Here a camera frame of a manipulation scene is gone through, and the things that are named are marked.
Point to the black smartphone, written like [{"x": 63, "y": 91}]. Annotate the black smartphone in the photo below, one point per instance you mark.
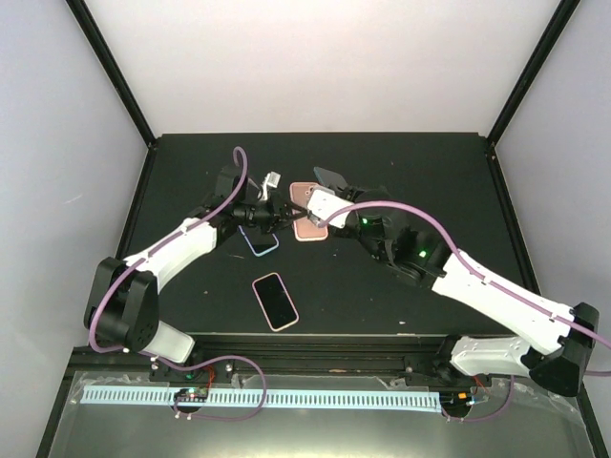
[{"x": 326, "y": 177}]

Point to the black frame post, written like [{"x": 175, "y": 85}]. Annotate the black frame post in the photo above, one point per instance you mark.
[
  {"x": 105, "y": 57},
  {"x": 538, "y": 57}
]

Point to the left black frame post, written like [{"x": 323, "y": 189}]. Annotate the left black frame post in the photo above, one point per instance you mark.
[{"x": 105, "y": 57}]

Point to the controller board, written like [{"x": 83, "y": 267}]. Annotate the controller board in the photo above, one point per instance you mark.
[
  {"x": 458, "y": 399},
  {"x": 191, "y": 395}
]

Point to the pink phone case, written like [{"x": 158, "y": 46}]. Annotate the pink phone case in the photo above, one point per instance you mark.
[{"x": 304, "y": 229}]

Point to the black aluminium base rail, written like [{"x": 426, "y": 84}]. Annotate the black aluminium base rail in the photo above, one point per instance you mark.
[{"x": 314, "y": 355}]

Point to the phone in pink case front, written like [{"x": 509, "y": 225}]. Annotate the phone in pink case front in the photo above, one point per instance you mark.
[{"x": 272, "y": 296}]

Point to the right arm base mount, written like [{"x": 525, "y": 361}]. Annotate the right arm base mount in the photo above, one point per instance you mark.
[{"x": 436, "y": 369}]

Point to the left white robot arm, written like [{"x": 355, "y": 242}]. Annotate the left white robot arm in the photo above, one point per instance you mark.
[{"x": 122, "y": 312}]

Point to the right black frame post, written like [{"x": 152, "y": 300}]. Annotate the right black frame post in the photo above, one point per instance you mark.
[{"x": 538, "y": 57}]

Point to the light blue slotted cable duct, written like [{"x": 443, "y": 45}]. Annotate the light blue slotted cable duct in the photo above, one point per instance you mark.
[{"x": 123, "y": 395}]

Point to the left controller board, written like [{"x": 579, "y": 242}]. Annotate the left controller board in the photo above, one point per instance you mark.
[{"x": 191, "y": 395}]

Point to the phone in blue case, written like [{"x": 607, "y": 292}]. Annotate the phone in blue case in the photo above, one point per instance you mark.
[{"x": 260, "y": 244}]

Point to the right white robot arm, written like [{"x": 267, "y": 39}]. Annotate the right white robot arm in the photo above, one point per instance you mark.
[{"x": 551, "y": 342}]

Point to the right controller board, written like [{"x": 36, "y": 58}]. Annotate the right controller board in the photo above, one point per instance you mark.
[{"x": 458, "y": 399}]

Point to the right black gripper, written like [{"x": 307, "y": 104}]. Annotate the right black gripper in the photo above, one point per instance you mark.
[{"x": 348, "y": 193}]

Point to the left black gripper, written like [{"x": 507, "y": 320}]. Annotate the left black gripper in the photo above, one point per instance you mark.
[{"x": 278, "y": 218}]

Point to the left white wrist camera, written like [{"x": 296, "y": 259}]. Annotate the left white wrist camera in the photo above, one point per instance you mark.
[{"x": 270, "y": 184}]

